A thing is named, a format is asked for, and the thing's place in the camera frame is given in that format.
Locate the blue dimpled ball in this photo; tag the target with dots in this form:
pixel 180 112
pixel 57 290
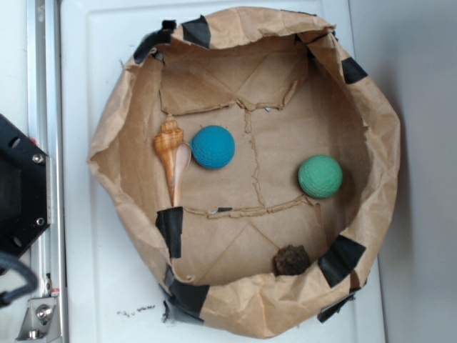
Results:
pixel 213 147

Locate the green dimpled ball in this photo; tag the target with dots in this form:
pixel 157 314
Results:
pixel 320 176

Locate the orange spiral seashell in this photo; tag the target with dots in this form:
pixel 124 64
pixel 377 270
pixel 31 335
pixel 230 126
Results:
pixel 175 155

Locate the brown paper bag bin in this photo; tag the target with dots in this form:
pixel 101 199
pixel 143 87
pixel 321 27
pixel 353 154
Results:
pixel 282 85

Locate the dark brown pine cone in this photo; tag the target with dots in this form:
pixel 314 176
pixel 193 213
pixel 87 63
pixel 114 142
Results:
pixel 292 260

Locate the white plastic tray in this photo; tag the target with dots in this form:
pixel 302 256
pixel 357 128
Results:
pixel 112 295

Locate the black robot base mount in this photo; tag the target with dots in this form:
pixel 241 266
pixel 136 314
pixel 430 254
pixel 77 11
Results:
pixel 24 199

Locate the aluminium extrusion rail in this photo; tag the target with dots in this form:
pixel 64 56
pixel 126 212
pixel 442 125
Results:
pixel 46 317

